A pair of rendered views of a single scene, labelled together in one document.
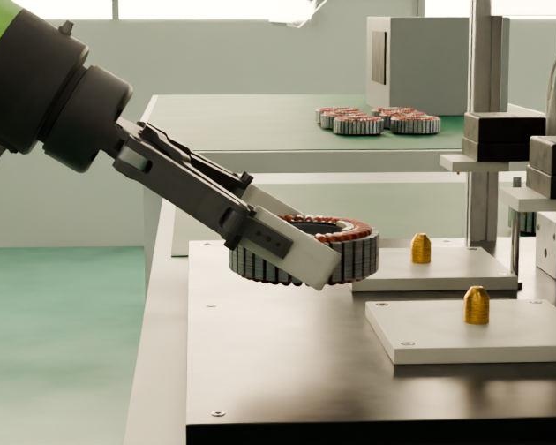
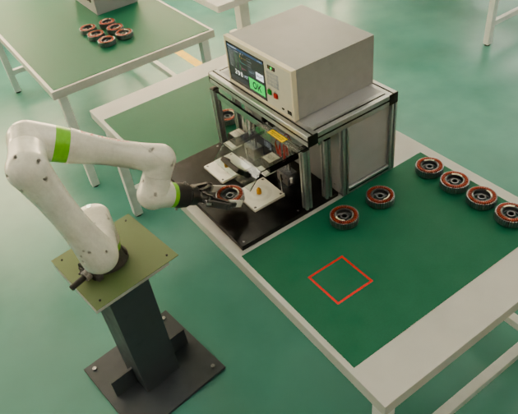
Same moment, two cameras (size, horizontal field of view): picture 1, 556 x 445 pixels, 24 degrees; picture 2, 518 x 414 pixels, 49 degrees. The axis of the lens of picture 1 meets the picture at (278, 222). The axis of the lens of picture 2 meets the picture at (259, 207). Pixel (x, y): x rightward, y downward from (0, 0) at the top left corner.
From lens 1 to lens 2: 1.54 m
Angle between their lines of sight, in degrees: 39
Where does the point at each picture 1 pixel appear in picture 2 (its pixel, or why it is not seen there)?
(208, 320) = (209, 209)
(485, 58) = (217, 105)
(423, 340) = (256, 204)
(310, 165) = (111, 74)
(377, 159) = (130, 65)
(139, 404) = (219, 239)
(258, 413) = (249, 238)
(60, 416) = not seen: hidden behind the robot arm
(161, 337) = (197, 213)
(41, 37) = (185, 190)
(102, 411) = not seen: hidden behind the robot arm
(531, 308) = (264, 182)
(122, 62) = not seen: outside the picture
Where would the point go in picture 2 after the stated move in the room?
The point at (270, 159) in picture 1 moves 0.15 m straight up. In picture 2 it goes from (98, 77) to (90, 53)
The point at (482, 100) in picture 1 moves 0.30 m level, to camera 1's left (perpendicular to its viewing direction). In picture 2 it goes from (219, 115) to (158, 140)
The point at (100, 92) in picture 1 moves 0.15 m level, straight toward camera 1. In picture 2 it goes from (196, 193) to (220, 212)
